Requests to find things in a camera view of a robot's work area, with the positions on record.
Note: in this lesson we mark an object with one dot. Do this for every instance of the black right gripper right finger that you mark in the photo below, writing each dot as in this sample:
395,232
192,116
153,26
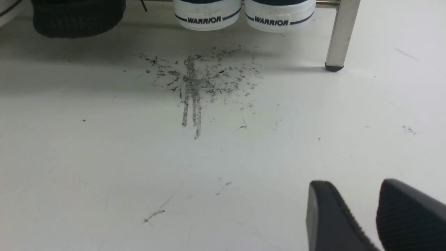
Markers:
408,219

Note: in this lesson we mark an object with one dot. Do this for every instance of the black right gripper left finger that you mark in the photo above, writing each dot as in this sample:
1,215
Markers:
330,225

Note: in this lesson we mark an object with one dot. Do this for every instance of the navy slip-on shoe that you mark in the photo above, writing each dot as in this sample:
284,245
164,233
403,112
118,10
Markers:
278,16
206,15

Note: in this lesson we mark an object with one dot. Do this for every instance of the black knit shoe right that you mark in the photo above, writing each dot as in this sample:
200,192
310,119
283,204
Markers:
76,18

